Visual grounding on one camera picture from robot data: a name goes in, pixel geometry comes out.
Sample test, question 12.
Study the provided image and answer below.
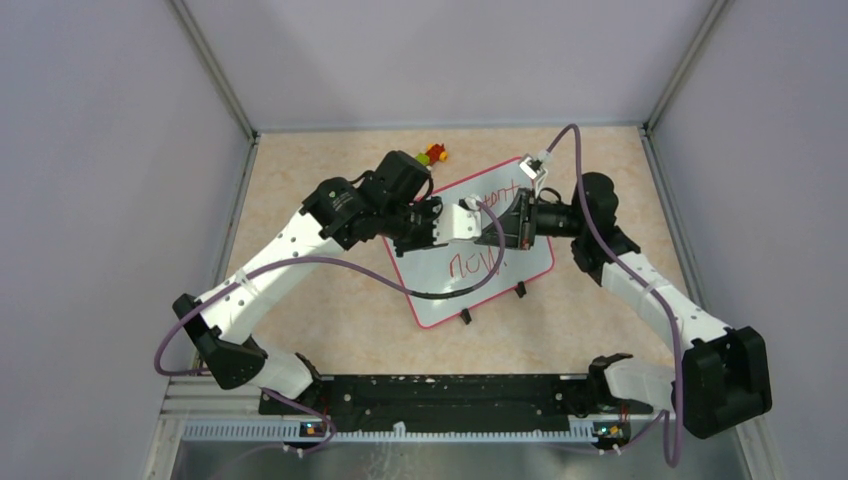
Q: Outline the grey cable duct strip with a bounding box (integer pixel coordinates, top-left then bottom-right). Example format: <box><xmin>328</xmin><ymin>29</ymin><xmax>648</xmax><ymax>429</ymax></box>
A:
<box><xmin>182</xmin><ymin>419</ymin><xmax>597</xmax><ymax>443</ymax></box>

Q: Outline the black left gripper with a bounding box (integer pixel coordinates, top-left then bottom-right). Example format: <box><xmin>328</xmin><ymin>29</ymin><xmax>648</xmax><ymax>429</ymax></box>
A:
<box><xmin>379</xmin><ymin>196</ymin><xmax>451</xmax><ymax>258</ymax></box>

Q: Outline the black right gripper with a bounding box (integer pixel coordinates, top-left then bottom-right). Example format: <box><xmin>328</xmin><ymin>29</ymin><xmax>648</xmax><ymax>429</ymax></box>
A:
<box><xmin>477</xmin><ymin>188</ymin><xmax>587</xmax><ymax>251</ymax></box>

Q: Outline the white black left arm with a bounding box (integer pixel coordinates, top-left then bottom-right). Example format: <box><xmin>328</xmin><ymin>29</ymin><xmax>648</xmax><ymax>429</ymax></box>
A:
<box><xmin>172</xmin><ymin>150</ymin><xmax>439</xmax><ymax>414</ymax></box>

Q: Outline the pink framed whiteboard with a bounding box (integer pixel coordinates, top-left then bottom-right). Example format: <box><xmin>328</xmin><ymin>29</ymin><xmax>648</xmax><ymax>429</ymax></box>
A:
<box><xmin>380</xmin><ymin>156</ymin><xmax>556</xmax><ymax>331</ymax></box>

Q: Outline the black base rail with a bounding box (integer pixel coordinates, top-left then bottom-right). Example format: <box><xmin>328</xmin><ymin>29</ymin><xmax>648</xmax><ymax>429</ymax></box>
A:
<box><xmin>296</xmin><ymin>374</ymin><xmax>653</xmax><ymax>433</ymax></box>

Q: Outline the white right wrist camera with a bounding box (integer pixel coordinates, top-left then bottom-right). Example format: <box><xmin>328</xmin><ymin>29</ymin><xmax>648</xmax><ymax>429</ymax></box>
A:
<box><xmin>519</xmin><ymin>150</ymin><xmax>552</xmax><ymax>196</ymax></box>

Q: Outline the colourful toy car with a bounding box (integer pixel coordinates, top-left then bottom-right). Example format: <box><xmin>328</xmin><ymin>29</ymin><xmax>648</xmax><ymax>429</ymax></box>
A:
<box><xmin>415</xmin><ymin>143</ymin><xmax>448</xmax><ymax>167</ymax></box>

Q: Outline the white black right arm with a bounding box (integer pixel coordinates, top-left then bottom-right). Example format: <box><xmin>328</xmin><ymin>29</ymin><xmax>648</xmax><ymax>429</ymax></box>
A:
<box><xmin>499</xmin><ymin>172</ymin><xmax>773</xmax><ymax>439</ymax></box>

